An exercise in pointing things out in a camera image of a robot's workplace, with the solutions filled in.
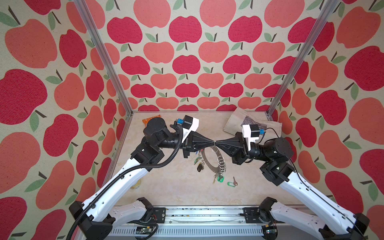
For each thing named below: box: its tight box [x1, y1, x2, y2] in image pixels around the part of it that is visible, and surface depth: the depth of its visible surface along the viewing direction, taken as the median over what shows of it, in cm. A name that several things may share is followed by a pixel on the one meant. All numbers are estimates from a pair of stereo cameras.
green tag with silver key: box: [227, 176, 238, 188], surface depth 86 cm
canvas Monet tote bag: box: [223, 107, 282, 144], surface depth 109 cm
